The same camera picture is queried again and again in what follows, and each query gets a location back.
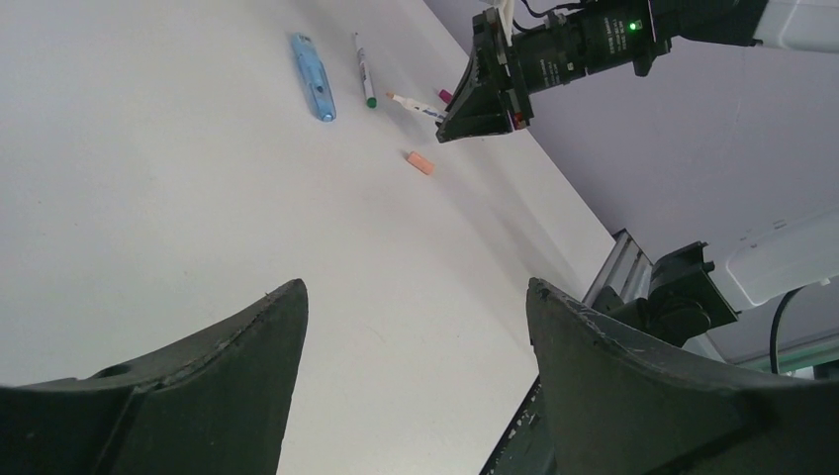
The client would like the white pen green tip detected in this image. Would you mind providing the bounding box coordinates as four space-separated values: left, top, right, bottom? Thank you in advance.
352 32 378 109

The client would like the white pen orange tip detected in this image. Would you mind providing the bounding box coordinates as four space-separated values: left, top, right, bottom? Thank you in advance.
386 92 446 122

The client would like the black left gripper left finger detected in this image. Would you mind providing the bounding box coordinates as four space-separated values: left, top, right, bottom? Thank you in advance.
1 279 309 474

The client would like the blue translucent highlighter pen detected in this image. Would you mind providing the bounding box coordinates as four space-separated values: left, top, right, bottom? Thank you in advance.
291 33 336 123

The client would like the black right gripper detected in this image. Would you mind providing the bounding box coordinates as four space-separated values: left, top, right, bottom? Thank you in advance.
435 1 672 143

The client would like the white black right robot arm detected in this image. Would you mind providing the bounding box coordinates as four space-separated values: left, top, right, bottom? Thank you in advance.
436 1 838 373

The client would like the purple pen cap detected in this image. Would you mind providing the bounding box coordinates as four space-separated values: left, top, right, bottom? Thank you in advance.
437 89 452 104

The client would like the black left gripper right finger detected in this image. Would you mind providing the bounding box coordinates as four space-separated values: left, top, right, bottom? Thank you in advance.
526 278 838 474

